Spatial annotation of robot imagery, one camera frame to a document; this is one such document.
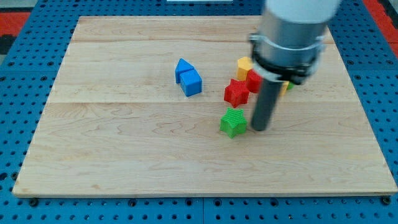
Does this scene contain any green star block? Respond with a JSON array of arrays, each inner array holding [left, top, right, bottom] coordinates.
[[220, 108, 248, 138]]

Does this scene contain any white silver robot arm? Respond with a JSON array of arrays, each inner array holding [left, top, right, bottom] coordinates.
[[249, 0, 341, 85]]

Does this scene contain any blue cube block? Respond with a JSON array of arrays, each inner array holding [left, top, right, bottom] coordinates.
[[180, 69, 202, 97]]

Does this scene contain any red star block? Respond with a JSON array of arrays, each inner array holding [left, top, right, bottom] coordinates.
[[224, 79, 250, 108]]

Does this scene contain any blue triangle block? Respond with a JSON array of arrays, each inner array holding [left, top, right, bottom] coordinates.
[[175, 58, 195, 83]]

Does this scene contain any wooden board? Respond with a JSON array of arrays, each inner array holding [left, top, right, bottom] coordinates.
[[12, 16, 397, 198]]

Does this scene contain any yellow pentagon block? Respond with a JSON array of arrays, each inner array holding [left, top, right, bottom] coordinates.
[[236, 57, 252, 81]]

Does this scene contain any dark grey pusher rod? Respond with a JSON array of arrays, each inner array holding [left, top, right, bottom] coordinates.
[[251, 79, 283, 131]]

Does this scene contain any yellow block behind rod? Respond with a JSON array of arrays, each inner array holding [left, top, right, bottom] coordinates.
[[279, 81, 289, 96]]

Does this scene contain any small green block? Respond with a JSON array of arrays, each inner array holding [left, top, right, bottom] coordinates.
[[287, 82, 294, 90]]

